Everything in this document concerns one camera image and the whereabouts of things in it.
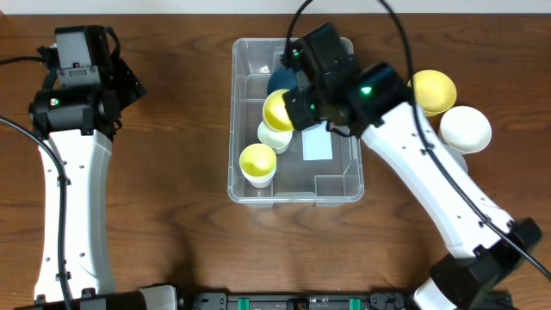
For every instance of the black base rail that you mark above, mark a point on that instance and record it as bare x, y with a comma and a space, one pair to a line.
219, 300

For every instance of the yellow cup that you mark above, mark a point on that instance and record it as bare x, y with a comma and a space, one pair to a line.
257, 160
275, 115

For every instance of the clear plastic storage bin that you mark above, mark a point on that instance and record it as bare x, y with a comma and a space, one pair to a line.
324, 182

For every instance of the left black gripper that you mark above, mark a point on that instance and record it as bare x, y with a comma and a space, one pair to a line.
130, 86

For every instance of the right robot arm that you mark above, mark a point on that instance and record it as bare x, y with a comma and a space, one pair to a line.
484, 243

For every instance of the dark blue bowl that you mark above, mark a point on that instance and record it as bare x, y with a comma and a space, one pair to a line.
282, 78

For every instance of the grey small bowl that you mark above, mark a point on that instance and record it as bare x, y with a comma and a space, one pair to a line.
459, 159

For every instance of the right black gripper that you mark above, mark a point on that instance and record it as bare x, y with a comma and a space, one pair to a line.
294, 110

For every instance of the yellow small bowl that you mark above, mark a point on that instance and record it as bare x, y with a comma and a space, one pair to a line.
434, 91

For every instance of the cream cup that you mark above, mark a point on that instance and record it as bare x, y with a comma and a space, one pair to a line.
278, 141

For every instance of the white small bowl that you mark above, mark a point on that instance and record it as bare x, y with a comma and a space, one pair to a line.
466, 129

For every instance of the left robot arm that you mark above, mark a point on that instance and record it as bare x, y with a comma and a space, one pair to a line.
75, 117

